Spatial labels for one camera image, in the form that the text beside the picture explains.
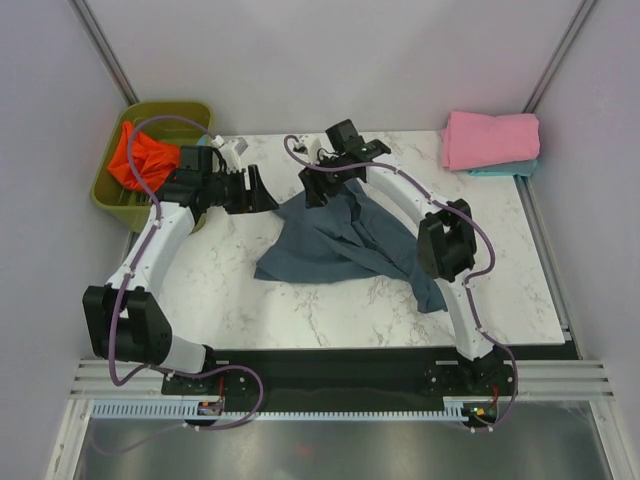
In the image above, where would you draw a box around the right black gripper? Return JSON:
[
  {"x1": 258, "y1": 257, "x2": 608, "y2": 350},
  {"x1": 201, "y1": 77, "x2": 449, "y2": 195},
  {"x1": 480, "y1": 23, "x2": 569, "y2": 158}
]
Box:
[{"x1": 297, "y1": 153, "x2": 349, "y2": 210}]

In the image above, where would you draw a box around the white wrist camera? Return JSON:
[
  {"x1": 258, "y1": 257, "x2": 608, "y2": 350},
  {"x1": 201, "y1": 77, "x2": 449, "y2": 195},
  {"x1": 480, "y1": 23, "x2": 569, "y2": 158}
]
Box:
[
  {"x1": 293, "y1": 135, "x2": 322, "y2": 164},
  {"x1": 208, "y1": 135, "x2": 248, "y2": 170}
]

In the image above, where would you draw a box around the aluminium rail frame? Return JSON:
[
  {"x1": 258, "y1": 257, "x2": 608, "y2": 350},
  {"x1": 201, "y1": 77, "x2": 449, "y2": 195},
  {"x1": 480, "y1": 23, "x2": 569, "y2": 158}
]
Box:
[{"x1": 69, "y1": 174, "x2": 616, "y2": 401}]

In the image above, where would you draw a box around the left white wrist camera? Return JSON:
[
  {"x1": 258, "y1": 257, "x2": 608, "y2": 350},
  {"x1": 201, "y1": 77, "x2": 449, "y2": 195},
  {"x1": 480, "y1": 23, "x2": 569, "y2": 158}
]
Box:
[{"x1": 208, "y1": 135, "x2": 248, "y2": 170}]

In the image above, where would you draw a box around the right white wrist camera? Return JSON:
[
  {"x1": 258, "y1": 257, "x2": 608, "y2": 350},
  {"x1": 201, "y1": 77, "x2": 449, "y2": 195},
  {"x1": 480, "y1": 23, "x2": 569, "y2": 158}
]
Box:
[{"x1": 293, "y1": 135, "x2": 322, "y2": 164}]

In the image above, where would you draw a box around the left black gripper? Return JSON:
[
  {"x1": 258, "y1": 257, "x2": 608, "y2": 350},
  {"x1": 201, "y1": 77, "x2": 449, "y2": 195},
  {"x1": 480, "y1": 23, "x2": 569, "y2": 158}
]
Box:
[{"x1": 203, "y1": 166, "x2": 278, "y2": 216}]

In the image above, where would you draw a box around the olive green plastic bin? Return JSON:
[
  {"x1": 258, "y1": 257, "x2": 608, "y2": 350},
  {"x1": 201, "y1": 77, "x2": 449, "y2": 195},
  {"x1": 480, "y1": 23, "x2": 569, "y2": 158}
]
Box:
[{"x1": 91, "y1": 100, "x2": 214, "y2": 233}]

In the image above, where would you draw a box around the folded teal t shirt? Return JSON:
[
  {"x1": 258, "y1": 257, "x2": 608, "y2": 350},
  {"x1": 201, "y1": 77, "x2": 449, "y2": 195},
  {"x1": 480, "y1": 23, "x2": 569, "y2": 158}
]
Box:
[{"x1": 468, "y1": 159, "x2": 538, "y2": 178}]

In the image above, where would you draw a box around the slotted cable duct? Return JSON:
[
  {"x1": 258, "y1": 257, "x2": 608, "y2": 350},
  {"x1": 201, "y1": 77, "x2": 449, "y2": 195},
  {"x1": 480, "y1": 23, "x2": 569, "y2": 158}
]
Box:
[{"x1": 90, "y1": 399, "x2": 496, "y2": 422}]

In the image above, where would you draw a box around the right corner aluminium post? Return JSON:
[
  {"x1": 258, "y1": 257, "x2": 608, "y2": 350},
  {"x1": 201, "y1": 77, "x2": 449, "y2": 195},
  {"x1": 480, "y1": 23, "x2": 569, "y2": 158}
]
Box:
[{"x1": 523, "y1": 0, "x2": 600, "y2": 114}]

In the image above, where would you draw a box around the grey-blue t shirt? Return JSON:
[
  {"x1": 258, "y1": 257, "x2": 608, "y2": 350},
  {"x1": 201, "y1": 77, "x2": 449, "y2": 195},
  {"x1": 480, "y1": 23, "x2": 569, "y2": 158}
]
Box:
[{"x1": 254, "y1": 180, "x2": 446, "y2": 313}]

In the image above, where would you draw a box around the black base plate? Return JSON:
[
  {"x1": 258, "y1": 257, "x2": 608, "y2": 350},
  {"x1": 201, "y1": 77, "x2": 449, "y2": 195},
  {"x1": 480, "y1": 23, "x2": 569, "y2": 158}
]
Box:
[{"x1": 162, "y1": 347, "x2": 508, "y2": 411}]

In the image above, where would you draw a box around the folded pink t shirt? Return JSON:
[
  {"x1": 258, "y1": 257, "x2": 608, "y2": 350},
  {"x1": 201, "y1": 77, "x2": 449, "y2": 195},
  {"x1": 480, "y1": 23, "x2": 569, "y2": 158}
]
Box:
[{"x1": 441, "y1": 111, "x2": 540, "y2": 171}]

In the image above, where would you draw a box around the corner aluminium post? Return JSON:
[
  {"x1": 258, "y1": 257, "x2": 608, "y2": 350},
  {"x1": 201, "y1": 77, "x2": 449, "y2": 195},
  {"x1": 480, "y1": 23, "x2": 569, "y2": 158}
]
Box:
[
  {"x1": 523, "y1": 0, "x2": 600, "y2": 114},
  {"x1": 68, "y1": 0, "x2": 139, "y2": 105}
]

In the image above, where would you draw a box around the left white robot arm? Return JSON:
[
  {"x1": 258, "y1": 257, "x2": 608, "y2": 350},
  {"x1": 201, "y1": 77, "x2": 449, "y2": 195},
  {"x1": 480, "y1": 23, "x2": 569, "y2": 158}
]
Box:
[{"x1": 82, "y1": 137, "x2": 279, "y2": 393}]

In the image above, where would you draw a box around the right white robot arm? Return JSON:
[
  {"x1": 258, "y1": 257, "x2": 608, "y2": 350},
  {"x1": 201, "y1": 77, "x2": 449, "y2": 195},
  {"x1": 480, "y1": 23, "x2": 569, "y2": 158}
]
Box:
[{"x1": 284, "y1": 120, "x2": 519, "y2": 396}]

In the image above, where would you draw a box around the orange t shirt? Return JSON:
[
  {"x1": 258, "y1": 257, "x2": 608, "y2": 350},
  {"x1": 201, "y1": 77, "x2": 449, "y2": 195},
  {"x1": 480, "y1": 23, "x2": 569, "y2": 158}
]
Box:
[{"x1": 107, "y1": 120, "x2": 180, "y2": 192}]

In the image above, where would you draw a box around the left corner aluminium post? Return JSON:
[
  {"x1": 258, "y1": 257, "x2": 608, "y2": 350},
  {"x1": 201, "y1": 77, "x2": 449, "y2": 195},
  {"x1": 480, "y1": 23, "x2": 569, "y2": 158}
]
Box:
[{"x1": 68, "y1": 0, "x2": 139, "y2": 105}]

